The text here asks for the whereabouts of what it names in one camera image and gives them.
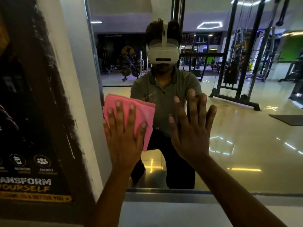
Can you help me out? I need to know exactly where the person's left hand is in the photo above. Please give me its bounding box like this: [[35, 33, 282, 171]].
[[102, 101, 148, 174]]

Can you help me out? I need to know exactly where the person's right hand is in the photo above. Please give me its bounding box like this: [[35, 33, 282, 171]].
[[168, 88, 217, 167]]

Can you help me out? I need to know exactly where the pink cloth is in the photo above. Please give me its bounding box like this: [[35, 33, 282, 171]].
[[102, 94, 156, 152]]

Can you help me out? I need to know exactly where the large wall mirror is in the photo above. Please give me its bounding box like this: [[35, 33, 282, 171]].
[[84, 0, 303, 194]]

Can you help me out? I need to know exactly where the person's right forearm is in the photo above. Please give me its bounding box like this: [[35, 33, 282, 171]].
[[193, 156, 288, 227]]

